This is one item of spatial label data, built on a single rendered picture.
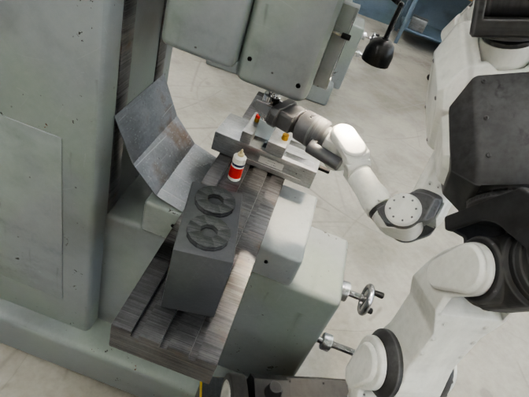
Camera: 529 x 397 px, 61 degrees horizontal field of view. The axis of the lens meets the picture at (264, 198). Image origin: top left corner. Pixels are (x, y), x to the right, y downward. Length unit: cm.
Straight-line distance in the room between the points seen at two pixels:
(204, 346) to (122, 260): 69
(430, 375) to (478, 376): 170
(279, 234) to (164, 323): 52
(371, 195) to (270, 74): 38
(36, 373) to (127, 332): 109
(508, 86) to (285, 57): 49
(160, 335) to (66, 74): 64
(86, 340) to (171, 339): 91
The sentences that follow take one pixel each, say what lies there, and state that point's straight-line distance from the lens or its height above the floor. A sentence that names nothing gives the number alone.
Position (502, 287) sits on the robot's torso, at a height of 138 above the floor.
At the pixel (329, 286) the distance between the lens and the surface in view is 148.
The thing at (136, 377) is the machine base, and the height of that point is 15.
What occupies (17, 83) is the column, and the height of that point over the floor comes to 116.
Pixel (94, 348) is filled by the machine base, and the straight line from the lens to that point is 185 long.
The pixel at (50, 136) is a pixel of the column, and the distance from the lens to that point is 131.
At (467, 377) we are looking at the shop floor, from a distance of 267.
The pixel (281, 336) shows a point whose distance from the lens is 162.
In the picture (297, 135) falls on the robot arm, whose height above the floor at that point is 122.
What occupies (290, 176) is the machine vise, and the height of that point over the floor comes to 98.
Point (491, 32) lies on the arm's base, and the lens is 79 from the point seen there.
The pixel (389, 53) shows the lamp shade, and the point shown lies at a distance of 117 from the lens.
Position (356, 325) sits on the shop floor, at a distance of 248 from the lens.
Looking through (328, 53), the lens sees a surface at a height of 143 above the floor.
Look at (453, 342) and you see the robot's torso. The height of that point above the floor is 117.
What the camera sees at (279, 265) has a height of 84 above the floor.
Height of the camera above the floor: 180
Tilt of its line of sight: 38 degrees down
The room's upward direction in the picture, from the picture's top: 20 degrees clockwise
